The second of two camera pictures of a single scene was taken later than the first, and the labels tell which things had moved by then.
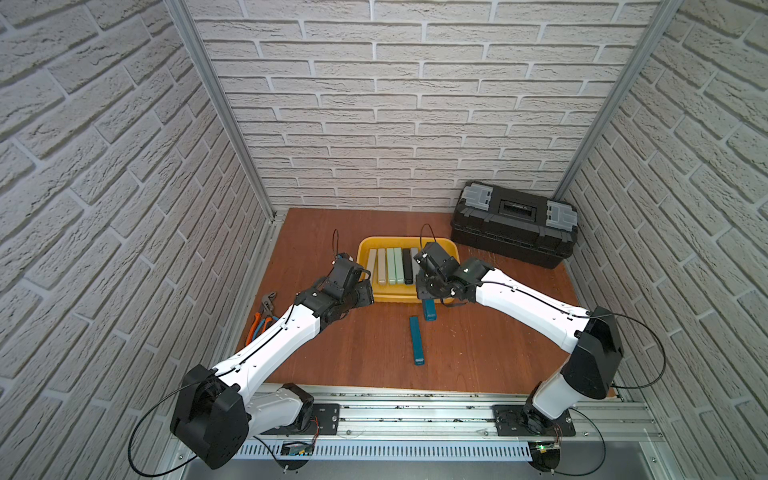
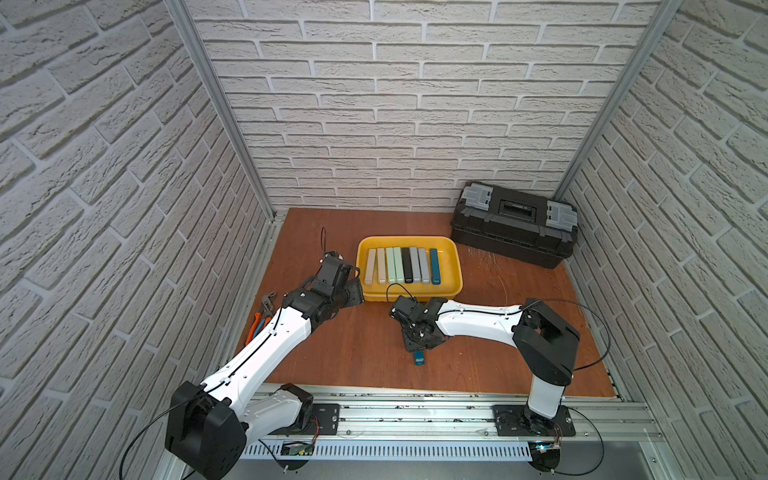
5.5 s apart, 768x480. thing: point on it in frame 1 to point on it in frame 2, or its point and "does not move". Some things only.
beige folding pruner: x=372 y=261 does not move
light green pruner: x=399 y=270 does not move
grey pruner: x=416 y=268 does not move
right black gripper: x=421 y=286 to x=410 y=345
